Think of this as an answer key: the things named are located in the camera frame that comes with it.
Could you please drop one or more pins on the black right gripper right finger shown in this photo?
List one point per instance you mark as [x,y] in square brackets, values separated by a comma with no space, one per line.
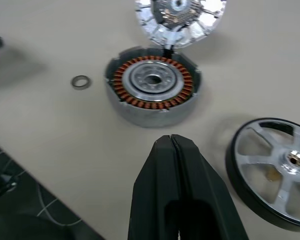
[210,185]

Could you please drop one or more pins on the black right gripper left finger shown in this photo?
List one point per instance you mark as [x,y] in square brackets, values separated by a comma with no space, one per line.
[150,190]

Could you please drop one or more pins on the black rimmed silver spoked rotor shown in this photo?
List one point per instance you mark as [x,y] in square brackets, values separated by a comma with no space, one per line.
[287,167]

